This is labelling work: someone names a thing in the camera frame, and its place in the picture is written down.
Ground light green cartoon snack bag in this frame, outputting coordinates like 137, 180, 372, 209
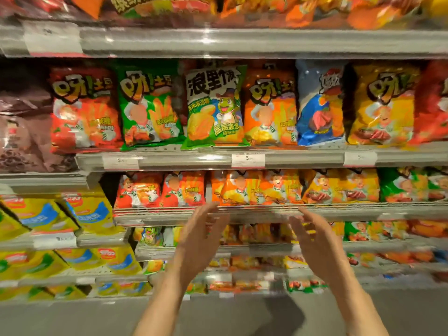
181, 65, 250, 150

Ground person's left forearm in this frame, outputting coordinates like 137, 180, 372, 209
132, 271, 197, 336

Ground brown snack bag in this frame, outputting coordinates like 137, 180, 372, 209
0, 66, 78, 174

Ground large green chip bag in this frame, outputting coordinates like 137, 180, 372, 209
113, 63, 187, 151

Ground blue snack bag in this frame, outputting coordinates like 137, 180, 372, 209
295, 60, 348, 147

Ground medium yellow chip bag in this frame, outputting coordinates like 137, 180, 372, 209
336, 168, 381, 203
302, 169, 343, 205

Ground person's left hand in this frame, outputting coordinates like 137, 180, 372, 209
173, 202, 230, 281

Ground medium red chip bag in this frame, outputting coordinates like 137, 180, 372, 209
114, 172, 164, 209
160, 171, 207, 208

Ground large orange chip bag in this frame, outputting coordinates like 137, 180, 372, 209
242, 70, 299, 147

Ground row of small snack packets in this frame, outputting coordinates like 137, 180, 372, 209
143, 250, 448, 275
132, 220, 448, 246
185, 277, 328, 295

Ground person's right forearm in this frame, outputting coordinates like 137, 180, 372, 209
324, 269, 390, 336

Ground large red chip bag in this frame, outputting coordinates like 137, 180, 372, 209
48, 66, 124, 153
409, 60, 448, 146

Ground large yellow chip bag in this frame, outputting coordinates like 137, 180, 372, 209
346, 63, 421, 147

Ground grey metal shelf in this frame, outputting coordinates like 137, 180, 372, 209
0, 171, 103, 196
0, 269, 149, 288
0, 24, 448, 60
0, 228, 131, 251
134, 238, 448, 262
75, 141, 448, 172
113, 201, 448, 227

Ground white price tag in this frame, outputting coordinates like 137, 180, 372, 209
231, 153, 266, 168
343, 151, 378, 168
22, 21, 84, 57
31, 232, 78, 250
102, 154, 140, 171

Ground medium orange chip bag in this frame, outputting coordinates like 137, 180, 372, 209
210, 171, 228, 204
220, 170, 264, 207
261, 169, 304, 205

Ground person's right hand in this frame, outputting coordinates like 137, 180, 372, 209
289, 206, 352, 286

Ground row of large mixed snack bags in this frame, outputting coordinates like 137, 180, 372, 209
0, 0, 448, 30

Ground rows of yellow crisp bags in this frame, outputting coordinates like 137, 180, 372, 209
0, 186, 153, 302

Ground medium green chip bag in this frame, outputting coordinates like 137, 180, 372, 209
425, 168, 448, 202
377, 167, 430, 203

